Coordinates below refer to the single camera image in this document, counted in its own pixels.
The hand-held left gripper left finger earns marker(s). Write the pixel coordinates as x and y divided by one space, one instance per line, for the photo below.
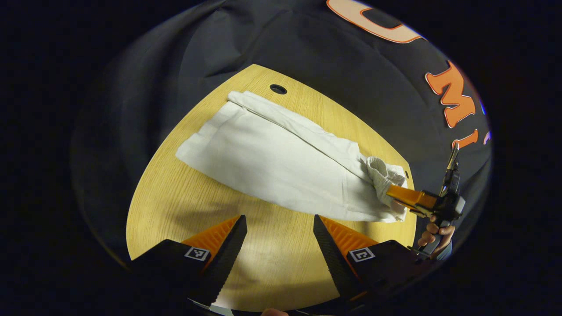
228 259

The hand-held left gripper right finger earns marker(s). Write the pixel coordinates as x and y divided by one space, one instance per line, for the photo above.
333 259

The black backdrop cloth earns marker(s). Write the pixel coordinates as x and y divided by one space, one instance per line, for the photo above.
307 52

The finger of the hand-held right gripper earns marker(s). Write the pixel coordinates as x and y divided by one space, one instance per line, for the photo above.
408 196
422 212

